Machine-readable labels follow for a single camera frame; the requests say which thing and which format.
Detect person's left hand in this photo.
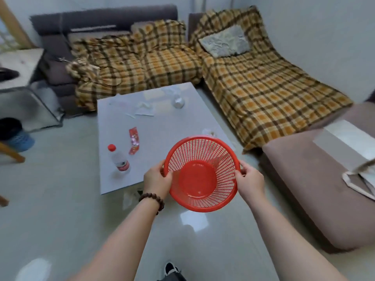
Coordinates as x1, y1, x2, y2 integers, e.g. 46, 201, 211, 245
143, 160, 174, 200

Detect person's right hand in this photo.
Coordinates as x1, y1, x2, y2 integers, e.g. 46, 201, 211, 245
234, 160, 266, 206

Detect red plastic mesh basket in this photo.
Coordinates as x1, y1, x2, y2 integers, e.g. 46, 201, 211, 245
163, 135, 241, 213

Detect person's left forearm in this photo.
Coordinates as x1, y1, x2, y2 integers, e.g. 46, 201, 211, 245
67, 197, 160, 281

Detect person's right forearm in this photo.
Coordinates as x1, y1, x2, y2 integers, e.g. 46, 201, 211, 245
246, 199, 350, 281

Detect red snack wrapper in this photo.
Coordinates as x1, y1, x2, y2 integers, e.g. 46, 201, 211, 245
128, 127, 140, 156

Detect clear water bottle red cap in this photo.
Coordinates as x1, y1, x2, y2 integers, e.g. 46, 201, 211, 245
107, 144, 131, 175

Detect crumpled white tissue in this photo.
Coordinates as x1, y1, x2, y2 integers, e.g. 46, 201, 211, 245
134, 101, 155, 117

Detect brown sofa section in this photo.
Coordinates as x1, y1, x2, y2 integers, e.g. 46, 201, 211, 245
260, 102, 375, 253

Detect yellow plaid blanket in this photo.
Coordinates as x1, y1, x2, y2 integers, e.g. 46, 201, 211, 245
66, 20, 203, 112
189, 6, 354, 153

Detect black and white shoe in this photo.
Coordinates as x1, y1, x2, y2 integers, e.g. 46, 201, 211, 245
164, 261, 180, 277

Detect grey trouser leg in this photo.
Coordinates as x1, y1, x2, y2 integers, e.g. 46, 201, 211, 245
156, 270, 187, 281

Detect white tote bag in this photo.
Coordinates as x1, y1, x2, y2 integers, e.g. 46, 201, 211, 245
342, 161, 375, 201

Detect grey textured pillow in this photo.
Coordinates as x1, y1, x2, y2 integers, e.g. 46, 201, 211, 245
199, 25, 252, 58

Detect blue bin with black bag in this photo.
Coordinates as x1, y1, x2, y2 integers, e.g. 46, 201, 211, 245
0, 117, 35, 153

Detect white side table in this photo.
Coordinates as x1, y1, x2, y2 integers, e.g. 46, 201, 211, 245
0, 48, 65, 132

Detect dark grey sofa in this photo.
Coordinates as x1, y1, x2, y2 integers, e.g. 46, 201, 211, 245
29, 5, 179, 118

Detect black object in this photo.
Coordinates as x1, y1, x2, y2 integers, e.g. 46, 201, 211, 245
0, 68, 20, 82

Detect brown bead bracelet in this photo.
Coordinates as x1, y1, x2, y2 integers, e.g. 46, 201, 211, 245
138, 192, 165, 216

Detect wooden frame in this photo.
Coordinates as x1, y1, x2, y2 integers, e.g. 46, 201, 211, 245
0, 0, 33, 51

